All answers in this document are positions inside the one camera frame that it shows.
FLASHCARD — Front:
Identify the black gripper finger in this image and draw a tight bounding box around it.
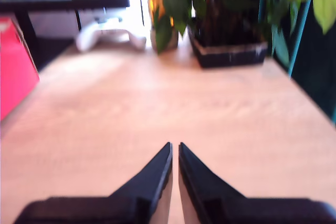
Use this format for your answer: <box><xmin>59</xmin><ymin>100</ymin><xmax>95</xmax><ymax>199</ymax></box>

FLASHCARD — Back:
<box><xmin>109</xmin><ymin>142</ymin><xmax>173</xmax><ymax>224</ymax></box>
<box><xmin>178</xmin><ymin>142</ymin><xmax>246</xmax><ymax>224</ymax></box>

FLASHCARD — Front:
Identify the red shoebox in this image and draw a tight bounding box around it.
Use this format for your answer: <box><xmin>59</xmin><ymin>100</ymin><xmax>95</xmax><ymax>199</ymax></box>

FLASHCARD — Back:
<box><xmin>0</xmin><ymin>16</ymin><xmax>40</xmax><ymax>122</ymax></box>

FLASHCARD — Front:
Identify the black square plant pot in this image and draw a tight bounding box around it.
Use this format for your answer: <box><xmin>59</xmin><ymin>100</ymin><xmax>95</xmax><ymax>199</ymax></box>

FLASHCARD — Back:
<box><xmin>187</xmin><ymin>24</ymin><xmax>269</xmax><ymax>69</ymax></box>

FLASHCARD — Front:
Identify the pale ceramic pot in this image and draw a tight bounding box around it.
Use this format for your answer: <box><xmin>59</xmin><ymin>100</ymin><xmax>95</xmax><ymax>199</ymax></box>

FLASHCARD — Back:
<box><xmin>150</xmin><ymin>28</ymin><xmax>179</xmax><ymax>51</ymax></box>

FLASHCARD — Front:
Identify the white game controller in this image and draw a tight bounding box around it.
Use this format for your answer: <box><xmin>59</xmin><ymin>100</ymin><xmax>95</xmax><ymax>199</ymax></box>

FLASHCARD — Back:
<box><xmin>76</xmin><ymin>28</ymin><xmax>147</xmax><ymax>52</ymax></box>

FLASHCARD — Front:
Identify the amber glass pump bottle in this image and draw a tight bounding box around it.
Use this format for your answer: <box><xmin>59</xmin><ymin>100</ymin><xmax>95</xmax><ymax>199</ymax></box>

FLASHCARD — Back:
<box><xmin>148</xmin><ymin>0</ymin><xmax>176</xmax><ymax>29</ymax></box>

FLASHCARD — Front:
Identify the teal metal stand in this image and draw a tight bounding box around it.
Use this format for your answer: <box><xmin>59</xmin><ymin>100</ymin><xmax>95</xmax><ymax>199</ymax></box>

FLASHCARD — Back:
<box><xmin>258</xmin><ymin>0</ymin><xmax>313</xmax><ymax>78</ymax></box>

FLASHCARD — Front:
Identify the green leafy houseplant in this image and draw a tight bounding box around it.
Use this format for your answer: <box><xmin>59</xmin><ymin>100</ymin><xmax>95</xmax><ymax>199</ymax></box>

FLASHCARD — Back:
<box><xmin>153</xmin><ymin>0</ymin><xmax>336</xmax><ymax>67</ymax></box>

